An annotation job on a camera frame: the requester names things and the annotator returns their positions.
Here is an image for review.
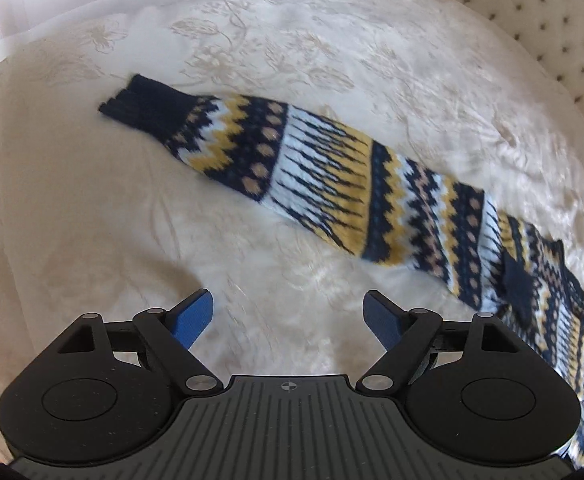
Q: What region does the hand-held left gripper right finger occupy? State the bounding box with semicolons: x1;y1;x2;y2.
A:
356;289;524;395

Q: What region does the cream tufted headboard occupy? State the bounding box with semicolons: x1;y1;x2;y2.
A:
402;0;584;132

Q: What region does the navy yellow patterned knit sweater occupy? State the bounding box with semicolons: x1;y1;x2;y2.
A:
98;74;584;467

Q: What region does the cream embroidered bedspread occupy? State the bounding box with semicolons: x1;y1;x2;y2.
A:
0;0;584;461

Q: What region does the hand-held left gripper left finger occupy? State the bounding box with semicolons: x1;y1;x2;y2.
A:
52;288;224;395

